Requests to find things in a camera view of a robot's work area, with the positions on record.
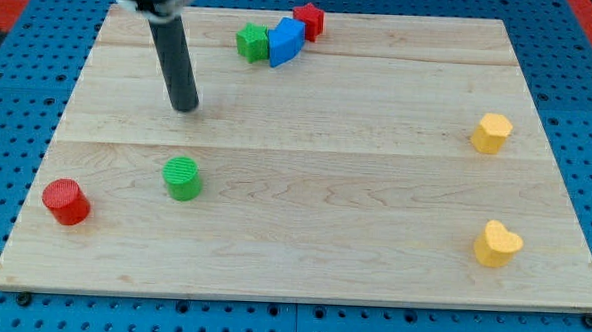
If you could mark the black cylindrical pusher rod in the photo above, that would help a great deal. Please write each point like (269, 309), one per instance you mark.
(174, 58)

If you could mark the green star block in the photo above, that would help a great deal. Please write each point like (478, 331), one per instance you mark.
(252, 42)

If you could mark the blue curved block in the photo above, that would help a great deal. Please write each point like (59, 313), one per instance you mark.
(285, 41)

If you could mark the green cylinder block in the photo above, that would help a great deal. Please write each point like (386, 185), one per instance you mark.
(182, 178)

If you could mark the red star block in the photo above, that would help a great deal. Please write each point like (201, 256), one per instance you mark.
(313, 18)

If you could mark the red cylinder block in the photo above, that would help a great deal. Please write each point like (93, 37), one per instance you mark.
(66, 201)

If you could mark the wooden board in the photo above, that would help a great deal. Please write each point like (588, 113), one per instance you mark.
(344, 176)

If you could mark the yellow hexagon block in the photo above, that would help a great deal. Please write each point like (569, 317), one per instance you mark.
(491, 133)

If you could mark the yellow heart block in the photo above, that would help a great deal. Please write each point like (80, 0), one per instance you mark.
(496, 245)

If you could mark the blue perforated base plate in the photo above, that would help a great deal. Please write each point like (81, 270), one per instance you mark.
(41, 59)

